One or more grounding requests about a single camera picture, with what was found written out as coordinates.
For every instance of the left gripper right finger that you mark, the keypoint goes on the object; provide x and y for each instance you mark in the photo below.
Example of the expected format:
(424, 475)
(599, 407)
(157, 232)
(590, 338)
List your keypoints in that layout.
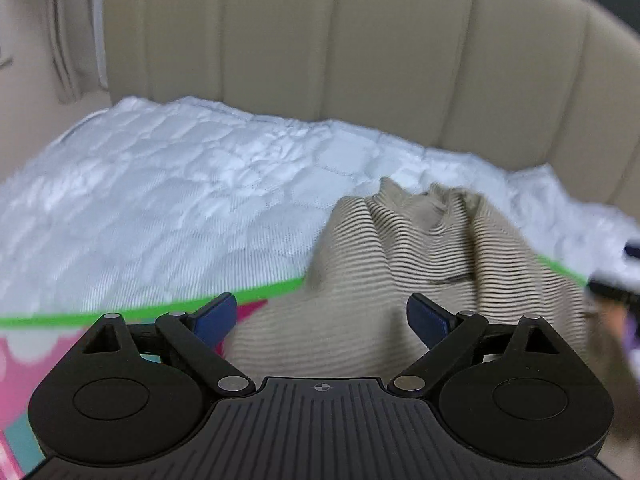
(517, 393)

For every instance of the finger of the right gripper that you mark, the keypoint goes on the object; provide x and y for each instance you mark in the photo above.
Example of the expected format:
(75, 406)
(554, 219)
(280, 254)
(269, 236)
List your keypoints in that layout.
(610, 291)

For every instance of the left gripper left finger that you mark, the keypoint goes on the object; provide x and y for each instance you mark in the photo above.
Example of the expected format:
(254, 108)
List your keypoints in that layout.
(126, 393)

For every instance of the beige striped shirt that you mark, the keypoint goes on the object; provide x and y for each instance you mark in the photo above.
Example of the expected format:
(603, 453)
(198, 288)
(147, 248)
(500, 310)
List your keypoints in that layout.
(450, 245)

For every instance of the colourful cartoon play mat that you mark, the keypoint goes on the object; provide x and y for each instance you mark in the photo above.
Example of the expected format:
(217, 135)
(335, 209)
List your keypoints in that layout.
(338, 428)

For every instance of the white quilted mattress cover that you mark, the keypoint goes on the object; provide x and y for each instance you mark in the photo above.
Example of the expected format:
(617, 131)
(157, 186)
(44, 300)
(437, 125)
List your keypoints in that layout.
(145, 205)

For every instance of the beige padded headboard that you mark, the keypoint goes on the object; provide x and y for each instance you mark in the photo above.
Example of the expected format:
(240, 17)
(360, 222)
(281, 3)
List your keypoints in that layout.
(517, 82)

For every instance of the grey curtain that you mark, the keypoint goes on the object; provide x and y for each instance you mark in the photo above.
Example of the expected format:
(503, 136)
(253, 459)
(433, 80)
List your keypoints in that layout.
(75, 34)

